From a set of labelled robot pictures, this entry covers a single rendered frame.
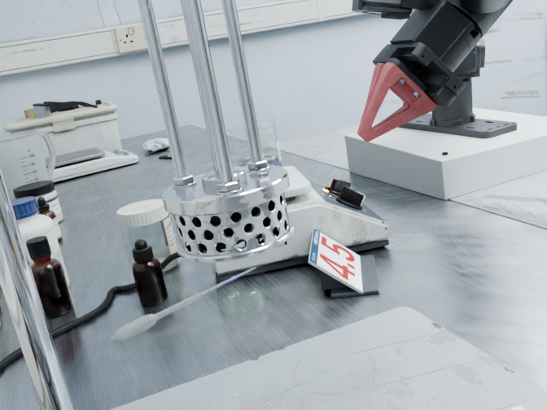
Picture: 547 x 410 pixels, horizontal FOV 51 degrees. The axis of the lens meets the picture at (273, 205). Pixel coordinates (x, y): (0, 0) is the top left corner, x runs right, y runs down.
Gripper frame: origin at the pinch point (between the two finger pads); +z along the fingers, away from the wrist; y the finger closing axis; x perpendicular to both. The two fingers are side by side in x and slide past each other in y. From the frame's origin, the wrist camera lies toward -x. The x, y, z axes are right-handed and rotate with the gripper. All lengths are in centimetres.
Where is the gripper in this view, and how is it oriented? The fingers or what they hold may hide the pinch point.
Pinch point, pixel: (367, 132)
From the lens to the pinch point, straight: 62.4
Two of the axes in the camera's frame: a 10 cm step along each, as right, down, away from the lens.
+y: 1.5, 2.5, -9.6
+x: 7.6, 5.9, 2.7
